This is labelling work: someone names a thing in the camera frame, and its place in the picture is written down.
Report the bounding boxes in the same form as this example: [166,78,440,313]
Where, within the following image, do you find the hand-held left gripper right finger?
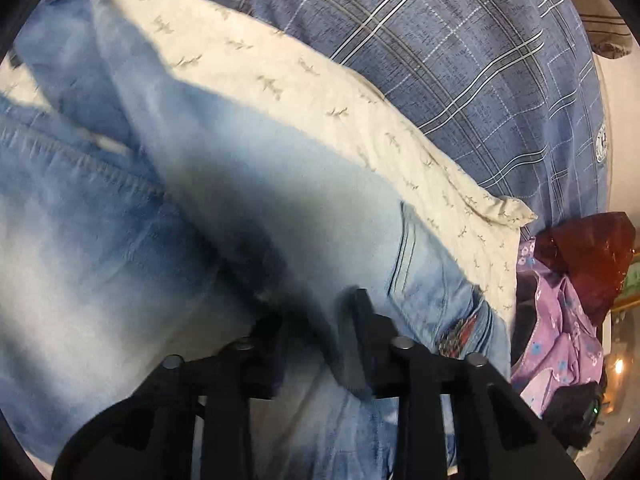
[350,287,568,480]

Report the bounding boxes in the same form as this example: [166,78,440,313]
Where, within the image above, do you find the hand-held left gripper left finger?
[129,307,287,480]

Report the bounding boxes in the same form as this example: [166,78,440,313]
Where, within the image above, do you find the light blue denim pants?
[0,0,513,476]

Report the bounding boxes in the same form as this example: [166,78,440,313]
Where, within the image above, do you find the purple floral garment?
[510,237,606,418]

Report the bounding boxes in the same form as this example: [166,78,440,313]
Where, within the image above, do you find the black device with green light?
[542,382,606,451]

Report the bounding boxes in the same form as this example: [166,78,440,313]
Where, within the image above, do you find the dark red garment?
[535,211,637,328]

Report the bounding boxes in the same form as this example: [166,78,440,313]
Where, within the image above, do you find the cream leaf-print quilt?
[0,0,538,333]

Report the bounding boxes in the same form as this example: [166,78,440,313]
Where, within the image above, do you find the blue plaid quilt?
[107,0,615,226]

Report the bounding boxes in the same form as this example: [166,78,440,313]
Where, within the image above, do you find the brown striped pillow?
[547,0,633,60]

